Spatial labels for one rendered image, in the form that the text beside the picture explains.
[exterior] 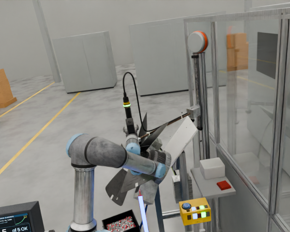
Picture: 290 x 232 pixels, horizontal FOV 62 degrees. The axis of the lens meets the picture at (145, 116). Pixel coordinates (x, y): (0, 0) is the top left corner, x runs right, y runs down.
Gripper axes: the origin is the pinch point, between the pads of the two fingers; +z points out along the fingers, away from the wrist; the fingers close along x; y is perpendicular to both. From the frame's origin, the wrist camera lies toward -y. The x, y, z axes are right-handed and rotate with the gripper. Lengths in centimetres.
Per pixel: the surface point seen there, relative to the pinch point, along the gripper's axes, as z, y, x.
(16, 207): -37, 22, -67
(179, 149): 0.6, 25.9, 30.4
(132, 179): -21.3, 28.4, -3.9
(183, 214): -44, 40, 22
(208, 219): -44, 47, 35
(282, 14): -46, -56, 70
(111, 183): 3, 46, -22
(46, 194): 146, 147, -141
